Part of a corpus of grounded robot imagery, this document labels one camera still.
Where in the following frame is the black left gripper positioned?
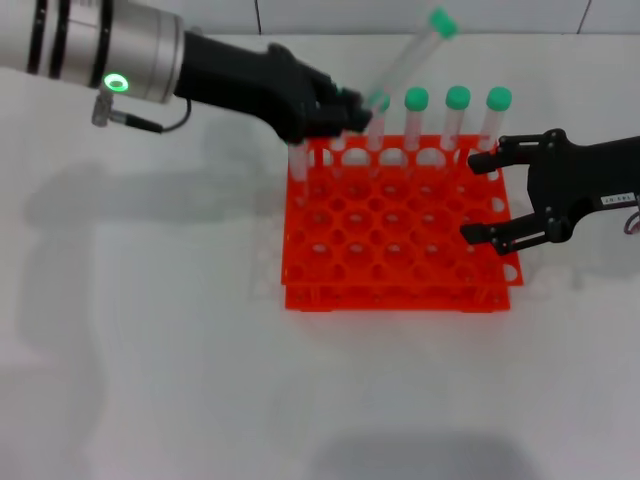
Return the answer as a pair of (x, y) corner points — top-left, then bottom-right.
(173, 31), (374, 147)

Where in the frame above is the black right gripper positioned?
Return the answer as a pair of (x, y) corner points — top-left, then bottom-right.
(459, 128), (640, 258)

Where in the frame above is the orange test tube rack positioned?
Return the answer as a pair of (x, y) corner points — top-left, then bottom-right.
(279, 133), (525, 314)

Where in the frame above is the right arm cable with plug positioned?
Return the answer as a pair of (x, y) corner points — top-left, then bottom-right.
(621, 198), (640, 236)

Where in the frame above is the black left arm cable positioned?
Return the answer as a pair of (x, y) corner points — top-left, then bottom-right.
(90, 89), (194, 135)

